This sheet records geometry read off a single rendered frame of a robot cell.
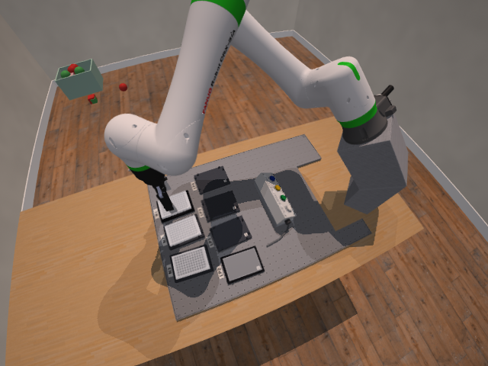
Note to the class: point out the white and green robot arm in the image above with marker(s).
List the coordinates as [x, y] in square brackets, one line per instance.
[170, 146]

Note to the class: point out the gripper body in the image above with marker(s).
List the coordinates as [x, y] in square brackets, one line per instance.
[156, 181]

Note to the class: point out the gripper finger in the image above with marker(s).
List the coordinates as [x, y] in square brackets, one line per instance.
[167, 184]
[165, 200]

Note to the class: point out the grey operator panel with coloured buttons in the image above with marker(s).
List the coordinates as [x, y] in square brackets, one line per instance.
[274, 199]

